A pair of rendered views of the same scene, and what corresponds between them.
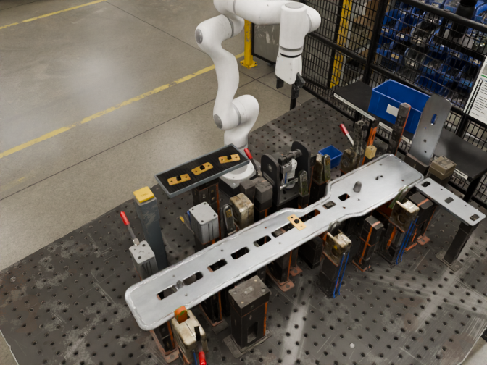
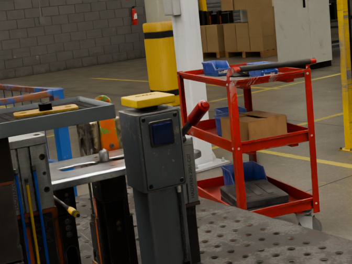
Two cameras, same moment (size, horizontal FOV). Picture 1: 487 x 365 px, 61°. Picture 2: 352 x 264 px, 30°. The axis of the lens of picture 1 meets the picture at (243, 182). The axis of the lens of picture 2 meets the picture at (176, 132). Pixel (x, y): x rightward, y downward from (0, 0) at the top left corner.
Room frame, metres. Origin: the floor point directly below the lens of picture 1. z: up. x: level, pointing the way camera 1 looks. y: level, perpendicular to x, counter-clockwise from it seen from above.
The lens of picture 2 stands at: (2.04, 0.55, 1.28)
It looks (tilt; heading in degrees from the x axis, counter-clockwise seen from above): 11 degrees down; 188
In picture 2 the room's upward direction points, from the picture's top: 6 degrees counter-clockwise
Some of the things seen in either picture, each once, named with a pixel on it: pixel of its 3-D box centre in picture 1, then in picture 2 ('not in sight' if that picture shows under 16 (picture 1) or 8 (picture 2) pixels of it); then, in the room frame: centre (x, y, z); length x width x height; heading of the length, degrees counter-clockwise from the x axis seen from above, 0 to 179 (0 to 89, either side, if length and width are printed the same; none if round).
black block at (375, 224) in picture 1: (367, 245); not in sight; (1.13, -0.54, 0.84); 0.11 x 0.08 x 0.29; 34
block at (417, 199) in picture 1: (411, 221); not in sight; (1.27, -0.77, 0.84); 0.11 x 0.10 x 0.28; 34
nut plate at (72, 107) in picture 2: (178, 178); (45, 107); (1.20, 0.25, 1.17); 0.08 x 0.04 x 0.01; 114
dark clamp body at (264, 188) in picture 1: (260, 214); not in sight; (1.27, -0.08, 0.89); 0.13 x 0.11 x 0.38; 34
